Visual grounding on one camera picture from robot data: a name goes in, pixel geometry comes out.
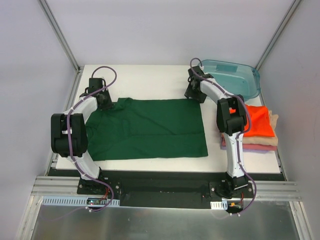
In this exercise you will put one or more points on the green t shirt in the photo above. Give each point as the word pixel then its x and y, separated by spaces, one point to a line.
pixel 147 129

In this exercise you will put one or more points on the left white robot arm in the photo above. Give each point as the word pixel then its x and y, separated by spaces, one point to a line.
pixel 69 137

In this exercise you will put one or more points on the beige folded t shirt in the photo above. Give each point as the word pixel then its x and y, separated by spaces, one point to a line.
pixel 261 140

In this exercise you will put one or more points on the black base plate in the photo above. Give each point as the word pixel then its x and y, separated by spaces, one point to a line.
pixel 155 189

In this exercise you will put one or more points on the aluminium frame post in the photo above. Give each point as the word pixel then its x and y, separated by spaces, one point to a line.
pixel 294 5
pixel 44 5

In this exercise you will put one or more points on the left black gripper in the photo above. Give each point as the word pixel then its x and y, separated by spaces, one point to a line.
pixel 107 103

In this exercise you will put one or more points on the left aluminium frame post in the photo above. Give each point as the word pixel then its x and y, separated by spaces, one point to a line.
pixel 44 5

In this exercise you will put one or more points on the orange folded t shirt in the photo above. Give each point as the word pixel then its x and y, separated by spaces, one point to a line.
pixel 260 122

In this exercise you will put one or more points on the white cable duct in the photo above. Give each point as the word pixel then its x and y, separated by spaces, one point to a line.
pixel 219 205
pixel 73 201

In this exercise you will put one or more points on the right aluminium frame post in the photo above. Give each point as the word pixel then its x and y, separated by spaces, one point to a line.
pixel 294 5

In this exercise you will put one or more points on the front aluminium rail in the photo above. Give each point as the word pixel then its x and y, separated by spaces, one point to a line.
pixel 285 191

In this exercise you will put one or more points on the teal plastic bin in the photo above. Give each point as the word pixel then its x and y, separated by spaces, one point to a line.
pixel 238 79

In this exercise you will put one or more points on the right white cable duct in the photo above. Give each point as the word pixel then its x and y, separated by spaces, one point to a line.
pixel 219 205

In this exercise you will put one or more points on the pink folded t shirt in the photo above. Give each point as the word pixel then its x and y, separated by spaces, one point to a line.
pixel 258 147

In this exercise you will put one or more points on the left aluminium side rail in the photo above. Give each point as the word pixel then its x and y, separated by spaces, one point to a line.
pixel 58 126

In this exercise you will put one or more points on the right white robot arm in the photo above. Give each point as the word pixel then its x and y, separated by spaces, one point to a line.
pixel 231 119

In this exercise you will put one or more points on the left white cable duct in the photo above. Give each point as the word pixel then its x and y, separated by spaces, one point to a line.
pixel 73 201

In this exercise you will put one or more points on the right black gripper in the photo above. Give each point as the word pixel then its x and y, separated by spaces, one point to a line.
pixel 194 94

